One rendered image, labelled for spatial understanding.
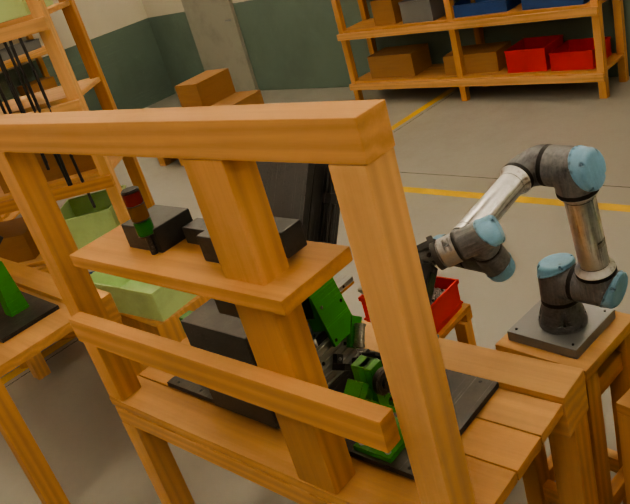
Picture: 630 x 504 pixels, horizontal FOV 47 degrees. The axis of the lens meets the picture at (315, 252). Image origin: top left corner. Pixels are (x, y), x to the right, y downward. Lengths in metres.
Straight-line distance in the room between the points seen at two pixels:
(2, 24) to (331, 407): 3.27
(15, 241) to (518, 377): 3.52
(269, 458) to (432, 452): 0.72
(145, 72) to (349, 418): 10.89
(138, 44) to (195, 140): 10.69
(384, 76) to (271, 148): 7.10
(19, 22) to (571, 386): 3.39
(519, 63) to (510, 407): 5.60
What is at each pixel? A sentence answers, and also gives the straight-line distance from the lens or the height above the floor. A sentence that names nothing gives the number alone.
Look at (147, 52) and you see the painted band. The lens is 12.34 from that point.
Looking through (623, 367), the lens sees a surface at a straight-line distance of 2.60.
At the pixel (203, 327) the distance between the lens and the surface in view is 2.24.
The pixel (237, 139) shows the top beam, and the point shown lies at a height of 1.90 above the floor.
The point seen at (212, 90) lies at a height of 0.59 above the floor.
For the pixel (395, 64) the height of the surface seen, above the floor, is 0.41.
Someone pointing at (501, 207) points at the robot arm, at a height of 1.44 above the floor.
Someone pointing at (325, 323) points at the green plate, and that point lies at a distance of 2.22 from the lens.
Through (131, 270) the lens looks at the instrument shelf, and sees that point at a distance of 2.02.
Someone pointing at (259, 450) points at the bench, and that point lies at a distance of 2.28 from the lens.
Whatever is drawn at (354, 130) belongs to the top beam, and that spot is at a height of 1.92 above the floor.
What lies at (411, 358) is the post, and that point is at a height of 1.43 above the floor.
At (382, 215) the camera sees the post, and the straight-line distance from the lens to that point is 1.33.
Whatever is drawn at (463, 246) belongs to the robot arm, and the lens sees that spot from 1.74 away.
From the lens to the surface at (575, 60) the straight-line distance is 7.23.
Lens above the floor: 2.29
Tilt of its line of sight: 25 degrees down
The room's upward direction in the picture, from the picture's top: 17 degrees counter-clockwise
